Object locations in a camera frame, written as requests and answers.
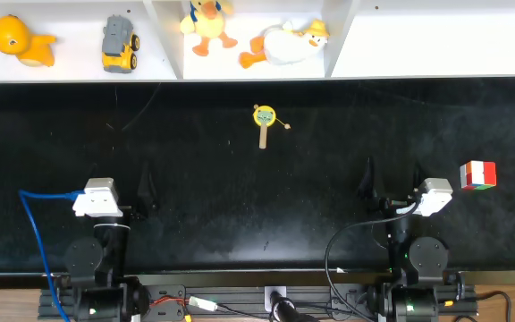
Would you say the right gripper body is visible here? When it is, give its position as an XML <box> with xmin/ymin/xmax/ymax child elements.
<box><xmin>376</xmin><ymin>195</ymin><xmax>419</xmax><ymax>215</ymax></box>

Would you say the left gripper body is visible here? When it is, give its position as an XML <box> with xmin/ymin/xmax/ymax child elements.
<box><xmin>118</xmin><ymin>204</ymin><xmax>147</xmax><ymax>222</ymax></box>

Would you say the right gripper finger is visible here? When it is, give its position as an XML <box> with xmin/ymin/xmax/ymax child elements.
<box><xmin>411</xmin><ymin>161</ymin><xmax>426</xmax><ymax>193</ymax></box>
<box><xmin>357</xmin><ymin>156</ymin><xmax>381</xmax><ymax>203</ymax></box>

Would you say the many-coloured puzzle cube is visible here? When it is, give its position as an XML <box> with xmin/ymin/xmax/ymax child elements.
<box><xmin>459</xmin><ymin>160</ymin><xmax>498</xmax><ymax>191</ymax></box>

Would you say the yellow and green rattle drum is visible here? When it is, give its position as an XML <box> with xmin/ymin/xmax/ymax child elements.
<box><xmin>252</xmin><ymin>104</ymin><xmax>291</xmax><ymax>150</ymax></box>

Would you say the white shelf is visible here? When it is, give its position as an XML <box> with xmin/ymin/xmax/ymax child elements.
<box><xmin>0</xmin><ymin>0</ymin><xmax>515</xmax><ymax>85</ymax></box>

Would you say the grey and yellow toy truck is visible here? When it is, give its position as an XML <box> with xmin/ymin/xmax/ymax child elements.
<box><xmin>101</xmin><ymin>14</ymin><xmax>141</xmax><ymax>74</ymax></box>

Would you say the white plush duck yellow hat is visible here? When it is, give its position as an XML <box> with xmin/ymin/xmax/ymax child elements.
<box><xmin>238</xmin><ymin>19</ymin><xmax>331</xmax><ymax>70</ymax></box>

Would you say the orange rubber duck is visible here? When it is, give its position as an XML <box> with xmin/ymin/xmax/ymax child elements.
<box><xmin>0</xmin><ymin>14</ymin><xmax>57</xmax><ymax>69</ymax></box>

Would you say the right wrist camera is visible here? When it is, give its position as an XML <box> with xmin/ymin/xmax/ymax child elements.
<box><xmin>411</xmin><ymin>177</ymin><xmax>454</xmax><ymax>218</ymax></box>

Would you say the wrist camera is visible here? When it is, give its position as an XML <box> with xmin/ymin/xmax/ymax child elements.
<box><xmin>72</xmin><ymin>177</ymin><xmax>124</xmax><ymax>219</ymax></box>
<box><xmin>411</xmin><ymin>177</ymin><xmax>454</xmax><ymax>218</ymax></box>

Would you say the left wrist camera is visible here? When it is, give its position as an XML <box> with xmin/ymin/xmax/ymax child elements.
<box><xmin>72</xmin><ymin>177</ymin><xmax>124</xmax><ymax>219</ymax></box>

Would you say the blue cable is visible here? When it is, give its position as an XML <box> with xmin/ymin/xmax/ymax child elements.
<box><xmin>18</xmin><ymin>189</ymin><xmax>84</xmax><ymax>322</ymax></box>

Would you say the black cable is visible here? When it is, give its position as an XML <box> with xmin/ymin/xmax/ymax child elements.
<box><xmin>324</xmin><ymin>199</ymin><xmax>422</xmax><ymax>322</ymax></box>

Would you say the mounting rail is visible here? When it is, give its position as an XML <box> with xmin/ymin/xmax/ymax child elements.
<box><xmin>38</xmin><ymin>272</ymin><xmax>513</xmax><ymax>322</ymax></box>

